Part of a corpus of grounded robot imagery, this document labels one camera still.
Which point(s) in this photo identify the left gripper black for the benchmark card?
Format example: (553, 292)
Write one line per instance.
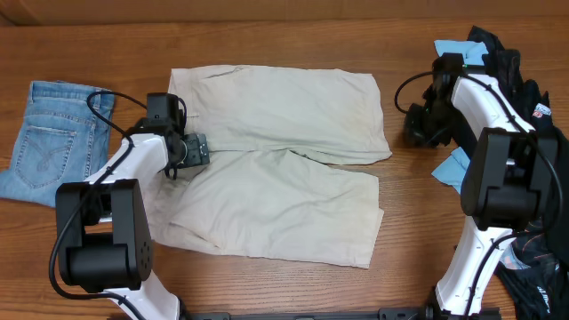
(196, 150)

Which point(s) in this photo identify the folded blue denim jeans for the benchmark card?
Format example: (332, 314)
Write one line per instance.
(60, 141)

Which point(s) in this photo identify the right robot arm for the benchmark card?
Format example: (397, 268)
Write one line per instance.
(465, 99)

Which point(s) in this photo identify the beige khaki shorts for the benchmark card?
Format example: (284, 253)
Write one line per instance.
(285, 180)

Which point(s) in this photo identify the black patterned garment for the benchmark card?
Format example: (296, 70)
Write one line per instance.
(523, 184)

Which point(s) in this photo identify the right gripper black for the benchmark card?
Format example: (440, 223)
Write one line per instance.
(414, 134)

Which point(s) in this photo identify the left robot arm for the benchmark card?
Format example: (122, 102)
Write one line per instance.
(103, 248)

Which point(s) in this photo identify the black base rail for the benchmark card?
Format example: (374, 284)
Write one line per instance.
(302, 316)

